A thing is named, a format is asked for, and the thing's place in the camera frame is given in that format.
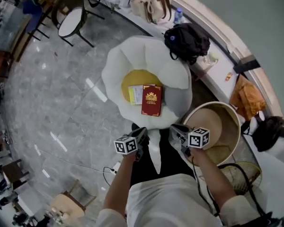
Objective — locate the yellow round seat cushion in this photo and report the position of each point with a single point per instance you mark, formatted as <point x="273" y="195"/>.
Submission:
<point x="137" y="77"/>

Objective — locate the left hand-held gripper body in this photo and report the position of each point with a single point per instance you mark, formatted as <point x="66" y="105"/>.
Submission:
<point x="125" y="145"/>

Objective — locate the person's black trousers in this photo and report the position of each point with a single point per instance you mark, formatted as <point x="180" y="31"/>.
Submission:
<point x="172" y="159"/>

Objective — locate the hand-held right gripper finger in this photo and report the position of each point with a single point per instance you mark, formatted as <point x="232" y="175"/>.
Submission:
<point x="183" y="129"/>
<point x="177" y="132"/>

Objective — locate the red hardcover book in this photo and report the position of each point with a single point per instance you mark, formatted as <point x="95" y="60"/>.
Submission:
<point x="152" y="100"/>

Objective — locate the small red yellow packet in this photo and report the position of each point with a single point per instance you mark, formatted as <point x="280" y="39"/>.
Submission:
<point x="229" y="76"/>

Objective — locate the black chair with white seat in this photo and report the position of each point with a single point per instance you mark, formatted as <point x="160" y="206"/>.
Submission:
<point x="69" y="22"/>

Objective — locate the white power strip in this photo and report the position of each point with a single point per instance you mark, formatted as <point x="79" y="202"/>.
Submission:
<point x="116" y="168"/>

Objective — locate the orange-brown cloth bag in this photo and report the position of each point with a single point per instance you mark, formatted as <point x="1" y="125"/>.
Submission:
<point x="247" y="98"/>

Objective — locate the black backpack with purple tag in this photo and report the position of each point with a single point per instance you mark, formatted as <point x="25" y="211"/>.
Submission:
<point x="187" y="41"/>

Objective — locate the person's right forearm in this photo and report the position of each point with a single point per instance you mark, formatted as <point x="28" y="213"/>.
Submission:
<point x="213" y="176"/>

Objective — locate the clear plastic water bottle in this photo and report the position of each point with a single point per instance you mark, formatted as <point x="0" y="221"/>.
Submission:
<point x="178" y="15"/>

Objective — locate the blue chair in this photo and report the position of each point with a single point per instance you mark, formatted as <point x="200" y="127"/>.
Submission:
<point x="33" y="11"/>

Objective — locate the person's left forearm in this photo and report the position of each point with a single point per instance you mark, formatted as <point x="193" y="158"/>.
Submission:
<point x="119" y="185"/>

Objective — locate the white flower-shaped chair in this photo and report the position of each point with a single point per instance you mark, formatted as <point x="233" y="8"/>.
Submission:
<point x="132" y="53"/>

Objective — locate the person's left black shoe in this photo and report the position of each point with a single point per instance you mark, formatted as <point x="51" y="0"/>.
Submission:
<point x="135" y="126"/>

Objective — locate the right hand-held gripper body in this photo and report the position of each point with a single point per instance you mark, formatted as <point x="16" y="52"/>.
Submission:
<point x="198" y="138"/>

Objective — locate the small clear glass jar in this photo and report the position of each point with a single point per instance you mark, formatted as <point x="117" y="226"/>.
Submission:
<point x="211" y="57"/>

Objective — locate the black and white backpack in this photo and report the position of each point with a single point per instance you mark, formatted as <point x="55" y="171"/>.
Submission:
<point x="267" y="133"/>

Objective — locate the beige tote bag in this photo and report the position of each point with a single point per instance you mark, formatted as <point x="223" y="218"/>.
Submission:
<point x="151" y="6"/>

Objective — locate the yellow-edged printed booklet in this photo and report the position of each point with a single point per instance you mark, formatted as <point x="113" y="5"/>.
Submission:
<point x="135" y="94"/>

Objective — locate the grey glass-top counter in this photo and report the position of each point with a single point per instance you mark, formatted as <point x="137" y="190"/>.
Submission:
<point x="11" y="29"/>

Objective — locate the round light wooden stool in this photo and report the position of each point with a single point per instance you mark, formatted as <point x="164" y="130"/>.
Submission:
<point x="68" y="206"/>

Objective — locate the black shoulder bag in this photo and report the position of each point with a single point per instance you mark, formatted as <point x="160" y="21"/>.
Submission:
<point x="272" y="220"/>

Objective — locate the person's white shirt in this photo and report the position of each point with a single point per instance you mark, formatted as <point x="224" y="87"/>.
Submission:
<point x="170" y="202"/>

